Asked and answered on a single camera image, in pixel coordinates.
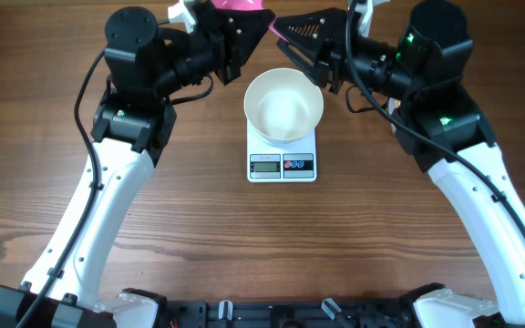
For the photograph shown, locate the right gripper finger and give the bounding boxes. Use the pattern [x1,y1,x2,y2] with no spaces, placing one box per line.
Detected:
[273,7,347,46]
[277,39,329,87]

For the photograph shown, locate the pink measuring scoop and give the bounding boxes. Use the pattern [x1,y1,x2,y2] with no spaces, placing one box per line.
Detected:
[212,0,286,40]

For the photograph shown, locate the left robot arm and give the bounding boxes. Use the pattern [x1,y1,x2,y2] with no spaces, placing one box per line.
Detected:
[0,1,274,327]

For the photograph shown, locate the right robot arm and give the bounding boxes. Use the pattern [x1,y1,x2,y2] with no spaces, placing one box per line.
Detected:
[273,0,525,327]

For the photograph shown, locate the white bowl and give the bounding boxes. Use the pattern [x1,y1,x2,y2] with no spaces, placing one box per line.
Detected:
[243,68,324,149]

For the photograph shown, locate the white digital kitchen scale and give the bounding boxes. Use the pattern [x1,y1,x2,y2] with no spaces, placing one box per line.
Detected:
[246,123,317,183]

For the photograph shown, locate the left black cable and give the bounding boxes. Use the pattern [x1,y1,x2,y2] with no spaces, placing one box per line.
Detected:
[14,49,108,328]

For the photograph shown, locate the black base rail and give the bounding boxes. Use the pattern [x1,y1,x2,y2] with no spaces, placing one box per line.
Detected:
[157,299,415,328]

